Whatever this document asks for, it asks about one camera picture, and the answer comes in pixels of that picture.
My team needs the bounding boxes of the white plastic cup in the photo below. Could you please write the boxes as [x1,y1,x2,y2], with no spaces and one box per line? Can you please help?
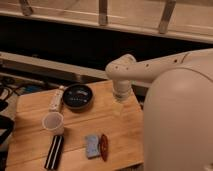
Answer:
[42,112,64,135]

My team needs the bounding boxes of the dark chair at left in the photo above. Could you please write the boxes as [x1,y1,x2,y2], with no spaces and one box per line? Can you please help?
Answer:
[0,100,14,171]

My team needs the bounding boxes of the black box with white stripes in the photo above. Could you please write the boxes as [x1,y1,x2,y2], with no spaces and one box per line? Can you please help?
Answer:
[44,135,64,170]

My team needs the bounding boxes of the black cables at left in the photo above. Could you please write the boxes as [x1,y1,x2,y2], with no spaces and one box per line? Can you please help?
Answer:
[0,76,28,101]

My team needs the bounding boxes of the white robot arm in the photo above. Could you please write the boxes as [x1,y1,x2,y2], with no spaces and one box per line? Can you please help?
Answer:
[106,48,213,171]

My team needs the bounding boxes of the dark red oval object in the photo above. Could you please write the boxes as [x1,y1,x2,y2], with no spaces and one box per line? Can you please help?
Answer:
[99,134,108,161]

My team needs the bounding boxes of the blue sponge block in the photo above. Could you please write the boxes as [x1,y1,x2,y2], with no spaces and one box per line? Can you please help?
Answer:
[85,134,100,159]

